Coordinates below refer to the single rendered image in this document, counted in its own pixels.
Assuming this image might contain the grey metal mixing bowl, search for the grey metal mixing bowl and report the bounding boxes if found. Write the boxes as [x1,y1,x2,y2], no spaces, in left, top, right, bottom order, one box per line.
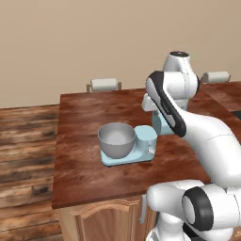
[97,121,137,160]

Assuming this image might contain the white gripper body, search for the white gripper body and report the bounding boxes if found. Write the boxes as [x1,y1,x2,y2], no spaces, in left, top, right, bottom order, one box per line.
[140,92,159,114]

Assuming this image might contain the black hob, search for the black hob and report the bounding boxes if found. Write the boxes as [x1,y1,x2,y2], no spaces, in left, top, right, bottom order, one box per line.
[231,109,241,121]

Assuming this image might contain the white cushioned wooden stool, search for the white cushioned wooden stool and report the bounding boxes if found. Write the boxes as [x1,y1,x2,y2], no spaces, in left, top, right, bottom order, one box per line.
[200,71,232,85]
[86,77,123,93]

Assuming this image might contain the light blue stand mixer base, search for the light blue stand mixer base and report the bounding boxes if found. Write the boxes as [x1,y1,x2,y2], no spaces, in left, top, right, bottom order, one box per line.
[100,124,159,168]

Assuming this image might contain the light wooden cupboard door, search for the light wooden cupboard door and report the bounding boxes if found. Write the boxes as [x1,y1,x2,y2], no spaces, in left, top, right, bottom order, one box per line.
[57,195,158,241]

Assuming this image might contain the pale grey cupboard handle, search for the pale grey cupboard handle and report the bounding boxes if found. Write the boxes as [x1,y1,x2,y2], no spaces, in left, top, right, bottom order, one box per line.
[139,194,148,225]

